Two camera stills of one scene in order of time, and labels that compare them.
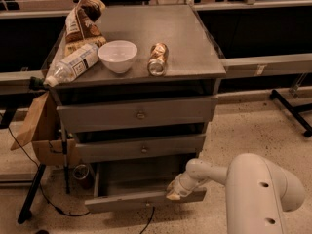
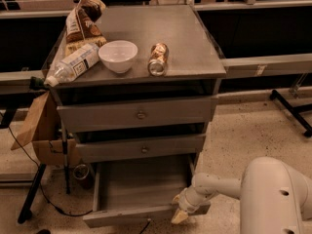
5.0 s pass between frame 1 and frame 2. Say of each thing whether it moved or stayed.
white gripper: moved
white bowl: stayed
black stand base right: stayed
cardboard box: stayed
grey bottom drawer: moved
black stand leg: stayed
